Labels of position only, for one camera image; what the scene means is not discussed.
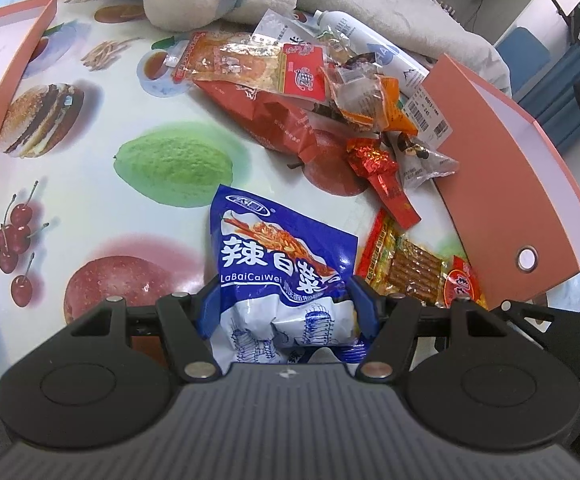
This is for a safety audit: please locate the pink box lid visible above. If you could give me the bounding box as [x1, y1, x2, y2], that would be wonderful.
[0, 0, 58, 196]

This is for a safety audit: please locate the orange snack packet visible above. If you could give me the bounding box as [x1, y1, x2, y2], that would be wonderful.
[332, 76, 418, 136]

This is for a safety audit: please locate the blue chair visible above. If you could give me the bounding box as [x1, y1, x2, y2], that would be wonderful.
[494, 25, 553, 86]

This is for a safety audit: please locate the clear red label snack packet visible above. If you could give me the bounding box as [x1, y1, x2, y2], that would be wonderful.
[170, 30, 331, 103]

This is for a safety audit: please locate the clear packet of dark nuts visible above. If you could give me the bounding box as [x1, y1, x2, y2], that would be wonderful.
[387, 130, 459, 191]

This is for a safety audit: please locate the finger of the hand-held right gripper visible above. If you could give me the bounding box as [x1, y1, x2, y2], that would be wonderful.
[490, 300, 580, 381]

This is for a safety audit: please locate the small clear dark snack wrapper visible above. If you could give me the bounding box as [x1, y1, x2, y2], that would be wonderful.
[322, 52, 391, 86]

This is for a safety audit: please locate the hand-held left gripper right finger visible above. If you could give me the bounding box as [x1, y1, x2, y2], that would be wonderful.
[347, 275, 508, 381]

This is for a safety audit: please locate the yellow red sausage strip packet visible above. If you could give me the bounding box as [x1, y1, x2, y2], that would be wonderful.
[357, 209, 488, 311]

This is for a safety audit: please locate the red foil snack packet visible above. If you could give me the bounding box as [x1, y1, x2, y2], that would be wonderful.
[346, 137, 421, 228]

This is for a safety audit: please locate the blue curtain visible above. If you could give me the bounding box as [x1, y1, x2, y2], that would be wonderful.
[524, 40, 580, 161]

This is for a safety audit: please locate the red snack bag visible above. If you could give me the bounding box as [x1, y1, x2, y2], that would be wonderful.
[192, 80, 321, 163]

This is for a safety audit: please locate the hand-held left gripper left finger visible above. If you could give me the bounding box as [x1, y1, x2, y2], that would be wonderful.
[70, 277, 223, 385]

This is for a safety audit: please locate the fruit printed tablecloth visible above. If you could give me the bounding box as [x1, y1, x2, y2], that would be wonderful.
[0, 0, 580, 396]

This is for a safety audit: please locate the blue white snack packet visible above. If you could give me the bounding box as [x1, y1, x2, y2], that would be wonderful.
[209, 184, 365, 366]

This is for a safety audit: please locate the grey blanket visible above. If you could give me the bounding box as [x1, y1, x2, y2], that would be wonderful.
[285, 0, 513, 96]

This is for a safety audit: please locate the pink cardboard box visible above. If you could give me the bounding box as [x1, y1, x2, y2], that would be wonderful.
[402, 54, 580, 311]

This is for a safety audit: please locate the clear white printed packet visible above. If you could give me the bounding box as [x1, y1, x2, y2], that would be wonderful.
[250, 9, 321, 51]

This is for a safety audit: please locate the white spray bottle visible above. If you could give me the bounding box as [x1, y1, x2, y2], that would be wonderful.
[315, 10, 431, 98]

